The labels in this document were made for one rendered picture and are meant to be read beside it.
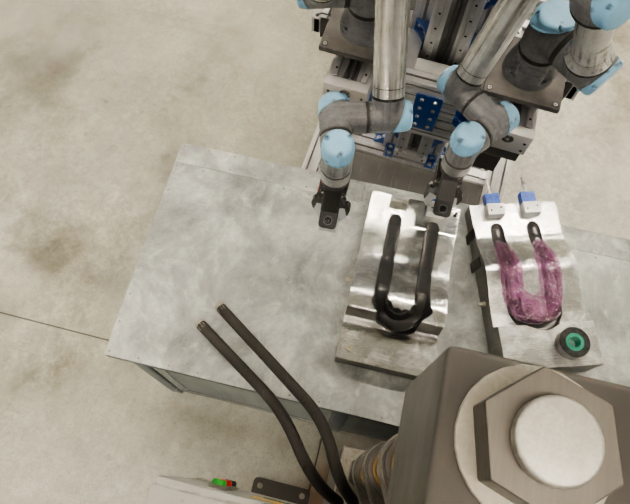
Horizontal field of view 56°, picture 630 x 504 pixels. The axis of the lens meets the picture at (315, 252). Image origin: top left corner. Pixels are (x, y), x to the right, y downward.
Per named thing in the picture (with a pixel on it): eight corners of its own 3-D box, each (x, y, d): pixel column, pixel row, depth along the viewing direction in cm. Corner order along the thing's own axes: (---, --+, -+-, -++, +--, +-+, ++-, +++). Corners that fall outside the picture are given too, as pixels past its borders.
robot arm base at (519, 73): (507, 43, 177) (518, 19, 168) (558, 56, 176) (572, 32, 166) (497, 83, 172) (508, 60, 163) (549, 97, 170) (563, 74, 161)
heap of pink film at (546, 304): (487, 240, 173) (495, 230, 166) (547, 237, 174) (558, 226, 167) (504, 327, 164) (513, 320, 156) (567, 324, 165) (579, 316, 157)
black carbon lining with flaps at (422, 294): (388, 215, 174) (392, 201, 166) (442, 227, 173) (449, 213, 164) (364, 328, 162) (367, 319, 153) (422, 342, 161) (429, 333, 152)
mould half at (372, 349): (369, 203, 183) (374, 182, 171) (453, 221, 182) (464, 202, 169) (334, 361, 165) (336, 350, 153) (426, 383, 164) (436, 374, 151)
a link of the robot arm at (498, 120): (495, 83, 146) (462, 105, 144) (527, 115, 143) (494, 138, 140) (486, 102, 154) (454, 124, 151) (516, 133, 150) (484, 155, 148)
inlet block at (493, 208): (476, 183, 183) (481, 174, 178) (492, 182, 184) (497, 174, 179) (483, 222, 179) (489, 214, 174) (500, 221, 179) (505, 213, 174)
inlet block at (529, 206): (511, 181, 184) (516, 173, 179) (526, 180, 184) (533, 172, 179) (519, 220, 179) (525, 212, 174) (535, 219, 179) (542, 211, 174)
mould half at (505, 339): (464, 213, 183) (474, 197, 173) (547, 209, 184) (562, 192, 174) (493, 377, 165) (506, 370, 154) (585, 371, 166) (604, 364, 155)
